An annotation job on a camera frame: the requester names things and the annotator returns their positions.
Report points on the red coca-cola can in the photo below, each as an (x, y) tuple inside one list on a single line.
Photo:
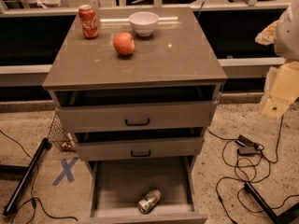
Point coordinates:
[(88, 20)]

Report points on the grey drawer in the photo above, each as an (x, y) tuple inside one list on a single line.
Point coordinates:
[(139, 144), (136, 109), (143, 191)]

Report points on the green silver 7up can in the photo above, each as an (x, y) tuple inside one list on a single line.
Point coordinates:
[(149, 201)]

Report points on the black power adapter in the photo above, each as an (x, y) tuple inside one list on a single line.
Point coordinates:
[(247, 147)]

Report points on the black left stand leg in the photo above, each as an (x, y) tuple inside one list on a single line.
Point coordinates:
[(12, 203)]

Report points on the black right stand leg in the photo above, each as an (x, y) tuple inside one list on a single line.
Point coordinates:
[(291, 216)]

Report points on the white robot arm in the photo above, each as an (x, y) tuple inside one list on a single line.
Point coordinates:
[(286, 42)]

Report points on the grey drawer cabinet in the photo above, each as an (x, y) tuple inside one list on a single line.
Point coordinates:
[(176, 54)]

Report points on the middle grey drawer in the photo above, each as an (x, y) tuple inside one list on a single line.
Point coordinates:
[(139, 144)]

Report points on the white bowl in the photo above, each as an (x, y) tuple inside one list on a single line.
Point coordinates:
[(144, 23)]

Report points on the black stand leg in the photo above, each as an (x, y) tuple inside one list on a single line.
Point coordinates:
[(291, 216), (12, 203)]

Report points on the wire mesh basket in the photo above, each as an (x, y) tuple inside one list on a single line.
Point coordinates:
[(59, 137)]

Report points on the bottom grey drawer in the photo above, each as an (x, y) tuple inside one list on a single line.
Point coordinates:
[(143, 191)]

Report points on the red apple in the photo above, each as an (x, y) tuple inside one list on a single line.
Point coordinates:
[(124, 43)]

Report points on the top grey drawer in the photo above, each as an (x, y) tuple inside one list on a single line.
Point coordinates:
[(136, 109)]

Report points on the blue tape cross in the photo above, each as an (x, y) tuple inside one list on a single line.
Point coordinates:
[(66, 172)]

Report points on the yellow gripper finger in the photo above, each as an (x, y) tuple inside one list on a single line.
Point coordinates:
[(267, 35), (281, 89)]

